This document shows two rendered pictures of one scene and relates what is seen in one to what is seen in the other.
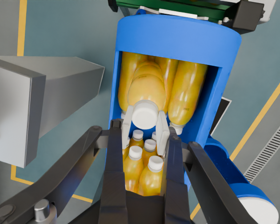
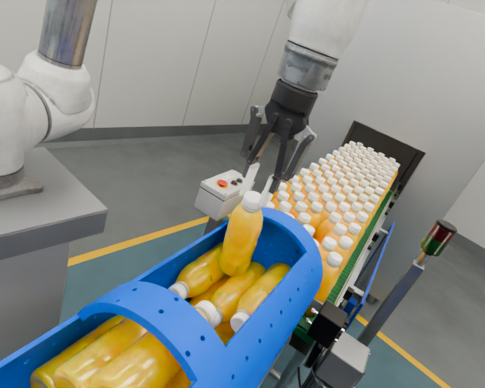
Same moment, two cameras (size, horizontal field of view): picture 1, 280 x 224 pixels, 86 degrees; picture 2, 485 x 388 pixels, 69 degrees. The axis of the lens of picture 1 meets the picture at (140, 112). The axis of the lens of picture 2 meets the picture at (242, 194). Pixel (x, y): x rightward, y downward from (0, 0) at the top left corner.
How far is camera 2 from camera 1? 0.72 m
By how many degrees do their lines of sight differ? 83
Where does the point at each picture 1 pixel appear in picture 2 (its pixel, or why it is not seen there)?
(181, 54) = (279, 220)
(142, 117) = (252, 195)
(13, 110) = (48, 209)
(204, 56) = (294, 231)
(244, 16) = (329, 310)
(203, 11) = not seen: hidden behind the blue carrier
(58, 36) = not seen: hidden behind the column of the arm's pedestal
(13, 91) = (75, 203)
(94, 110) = not seen: outside the picture
